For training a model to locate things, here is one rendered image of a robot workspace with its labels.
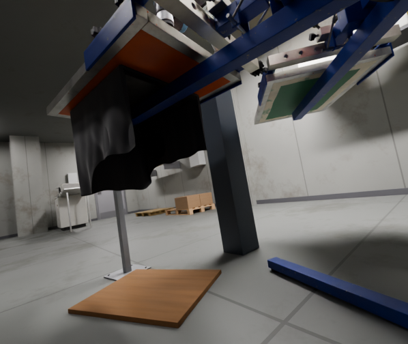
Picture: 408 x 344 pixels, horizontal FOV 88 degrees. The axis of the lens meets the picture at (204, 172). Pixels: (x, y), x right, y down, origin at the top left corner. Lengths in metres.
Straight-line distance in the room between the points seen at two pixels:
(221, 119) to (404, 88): 2.65
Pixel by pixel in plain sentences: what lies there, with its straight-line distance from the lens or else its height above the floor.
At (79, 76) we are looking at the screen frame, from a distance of 1.00.
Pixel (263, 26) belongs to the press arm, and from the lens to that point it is 0.77.
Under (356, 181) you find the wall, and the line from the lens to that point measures 3.70.
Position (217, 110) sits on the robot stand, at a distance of 1.51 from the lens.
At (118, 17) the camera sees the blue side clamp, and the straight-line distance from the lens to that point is 0.79.
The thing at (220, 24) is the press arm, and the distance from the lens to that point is 0.87.
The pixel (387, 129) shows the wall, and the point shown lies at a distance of 3.63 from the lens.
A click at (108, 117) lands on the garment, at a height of 0.80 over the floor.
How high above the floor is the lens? 0.46
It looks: 5 degrees up
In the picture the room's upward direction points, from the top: 9 degrees counter-clockwise
